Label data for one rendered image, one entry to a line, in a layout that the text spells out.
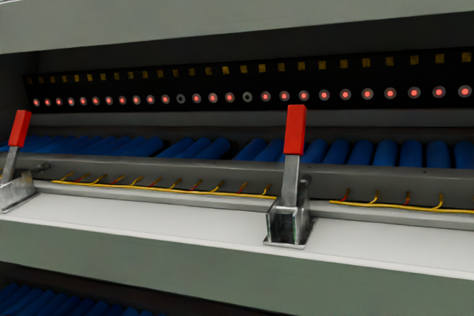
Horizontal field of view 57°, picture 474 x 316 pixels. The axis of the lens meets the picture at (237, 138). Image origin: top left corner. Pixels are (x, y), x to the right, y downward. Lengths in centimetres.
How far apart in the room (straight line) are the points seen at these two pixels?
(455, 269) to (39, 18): 37
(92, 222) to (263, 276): 15
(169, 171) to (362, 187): 16
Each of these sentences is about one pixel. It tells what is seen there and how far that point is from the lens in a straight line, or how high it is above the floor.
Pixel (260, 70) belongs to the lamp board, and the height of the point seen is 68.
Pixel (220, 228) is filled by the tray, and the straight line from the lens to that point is 32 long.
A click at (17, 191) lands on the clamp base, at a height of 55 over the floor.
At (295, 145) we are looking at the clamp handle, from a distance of 29.
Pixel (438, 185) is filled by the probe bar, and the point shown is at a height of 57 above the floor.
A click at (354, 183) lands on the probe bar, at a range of 33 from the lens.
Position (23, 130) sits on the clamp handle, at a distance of 45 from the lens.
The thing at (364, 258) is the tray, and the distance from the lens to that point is 28.
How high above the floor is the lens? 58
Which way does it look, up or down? 3 degrees up
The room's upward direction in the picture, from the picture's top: 2 degrees clockwise
